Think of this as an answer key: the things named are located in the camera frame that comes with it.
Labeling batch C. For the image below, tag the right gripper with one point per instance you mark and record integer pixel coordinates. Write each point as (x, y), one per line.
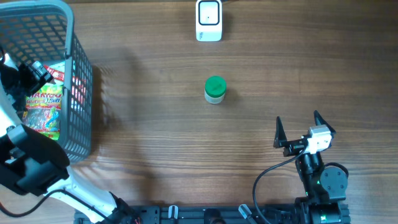
(293, 146)

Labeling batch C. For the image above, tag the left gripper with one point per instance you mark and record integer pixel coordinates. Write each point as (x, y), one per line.
(35, 78)

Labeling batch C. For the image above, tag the light teal tissue pack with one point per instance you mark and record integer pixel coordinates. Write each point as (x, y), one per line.
(58, 66)

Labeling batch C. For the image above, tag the Haribo gummy worms bag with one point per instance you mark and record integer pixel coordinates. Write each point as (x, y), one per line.
(43, 109)

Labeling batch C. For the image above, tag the green lid plastic jar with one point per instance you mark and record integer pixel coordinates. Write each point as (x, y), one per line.
(215, 89)

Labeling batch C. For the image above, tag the red snack stick packet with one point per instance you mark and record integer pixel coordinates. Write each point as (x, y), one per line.
(59, 77)

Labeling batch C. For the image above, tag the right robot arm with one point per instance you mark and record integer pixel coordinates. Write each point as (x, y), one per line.
(325, 184)

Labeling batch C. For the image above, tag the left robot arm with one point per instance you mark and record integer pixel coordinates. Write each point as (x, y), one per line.
(32, 163)

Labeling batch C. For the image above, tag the white barcode scanner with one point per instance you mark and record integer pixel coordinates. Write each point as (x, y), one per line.
(208, 20)

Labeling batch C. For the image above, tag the grey plastic mesh basket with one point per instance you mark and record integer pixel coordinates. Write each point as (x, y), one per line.
(44, 31)

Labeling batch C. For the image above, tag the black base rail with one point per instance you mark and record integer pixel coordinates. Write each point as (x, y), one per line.
(278, 213)

